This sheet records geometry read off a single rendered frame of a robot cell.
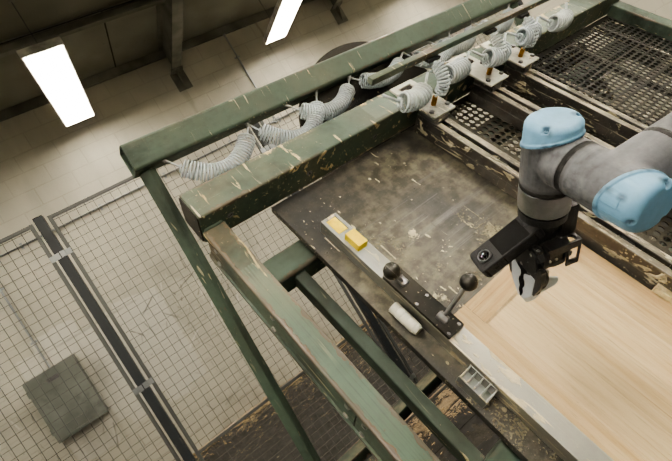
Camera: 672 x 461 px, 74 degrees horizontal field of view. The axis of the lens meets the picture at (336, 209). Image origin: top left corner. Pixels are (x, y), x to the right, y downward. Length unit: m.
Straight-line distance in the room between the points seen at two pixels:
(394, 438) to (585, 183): 0.55
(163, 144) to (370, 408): 1.07
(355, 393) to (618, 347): 0.59
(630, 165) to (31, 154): 5.75
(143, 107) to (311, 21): 2.62
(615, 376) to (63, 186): 5.43
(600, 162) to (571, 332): 0.60
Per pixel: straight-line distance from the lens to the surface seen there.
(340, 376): 0.93
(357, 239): 1.09
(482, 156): 1.37
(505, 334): 1.09
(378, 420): 0.91
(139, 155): 1.58
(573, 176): 0.63
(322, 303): 1.12
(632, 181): 0.60
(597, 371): 1.13
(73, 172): 5.83
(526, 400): 1.01
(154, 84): 6.10
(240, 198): 1.14
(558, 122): 0.65
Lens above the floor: 1.73
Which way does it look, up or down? 2 degrees down
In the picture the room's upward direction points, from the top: 31 degrees counter-clockwise
